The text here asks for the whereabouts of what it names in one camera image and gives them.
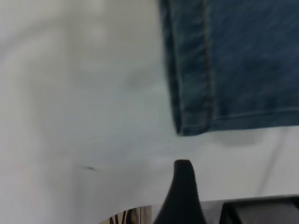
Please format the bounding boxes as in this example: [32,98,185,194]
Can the dark grey block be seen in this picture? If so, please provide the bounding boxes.
[219,197,299,224]

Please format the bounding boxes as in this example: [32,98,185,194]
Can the blue denim jeans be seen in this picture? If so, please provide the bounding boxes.
[158,0,299,136]

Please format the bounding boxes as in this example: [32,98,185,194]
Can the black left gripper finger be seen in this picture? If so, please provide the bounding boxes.
[153,160,208,224]

